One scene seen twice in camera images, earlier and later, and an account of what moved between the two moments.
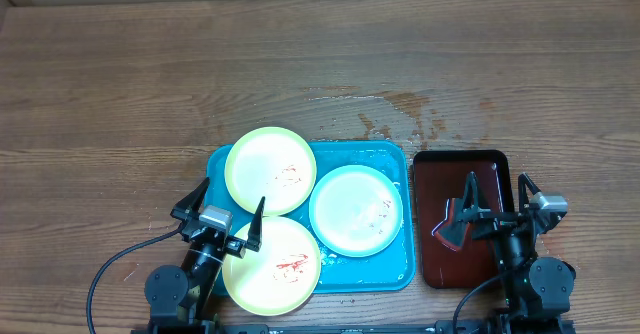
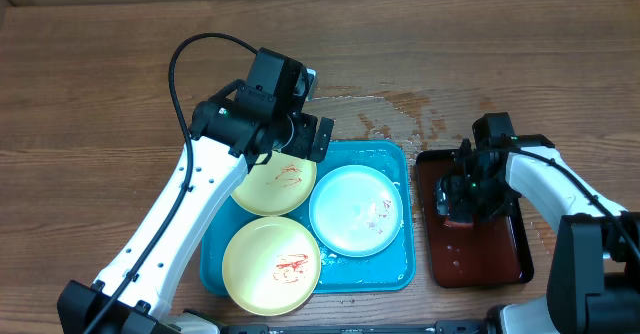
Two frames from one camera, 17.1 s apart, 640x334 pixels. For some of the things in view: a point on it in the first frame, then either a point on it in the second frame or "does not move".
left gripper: (235, 248) -> (301, 147)
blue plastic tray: (391, 269) does not move
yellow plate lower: (279, 278) does not move
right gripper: (501, 219) -> (458, 194)
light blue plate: (355, 210) does not move
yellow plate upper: (272, 163) does not move
